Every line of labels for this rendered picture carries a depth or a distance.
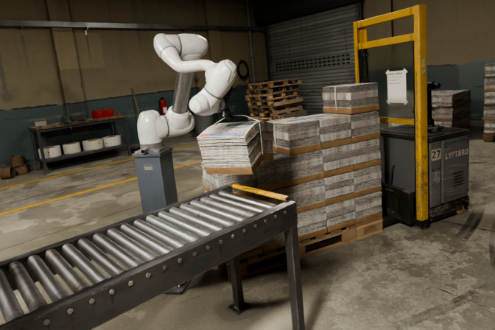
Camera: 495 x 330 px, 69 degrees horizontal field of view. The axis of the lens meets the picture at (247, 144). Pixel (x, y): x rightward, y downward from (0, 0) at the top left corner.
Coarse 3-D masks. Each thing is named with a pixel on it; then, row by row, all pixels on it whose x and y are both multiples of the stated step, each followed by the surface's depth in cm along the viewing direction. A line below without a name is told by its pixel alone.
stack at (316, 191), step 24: (264, 168) 260; (288, 168) 269; (312, 168) 277; (336, 168) 286; (288, 192) 270; (312, 192) 279; (336, 192) 289; (312, 216) 283; (336, 216) 292; (312, 240) 286; (240, 264) 261
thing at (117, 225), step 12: (216, 192) 208; (180, 204) 193; (144, 216) 180; (156, 216) 184; (108, 228) 168; (72, 240) 158; (36, 252) 150; (60, 252) 155; (0, 264) 141; (24, 264) 146; (48, 264) 152; (72, 264) 158; (12, 288) 144
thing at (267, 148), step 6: (264, 126) 206; (270, 126) 214; (264, 132) 207; (270, 132) 214; (264, 138) 206; (270, 138) 214; (264, 144) 207; (270, 144) 216; (264, 150) 206; (270, 150) 215
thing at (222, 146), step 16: (208, 128) 202; (224, 128) 197; (240, 128) 192; (256, 128) 196; (208, 144) 192; (224, 144) 188; (240, 144) 184; (256, 144) 196; (208, 160) 198; (224, 160) 194; (240, 160) 190; (256, 160) 196
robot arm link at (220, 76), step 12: (168, 48) 198; (168, 60) 196; (180, 60) 193; (192, 60) 185; (204, 60) 177; (228, 60) 167; (180, 72) 192; (216, 72) 165; (228, 72) 164; (216, 84) 166; (228, 84) 167
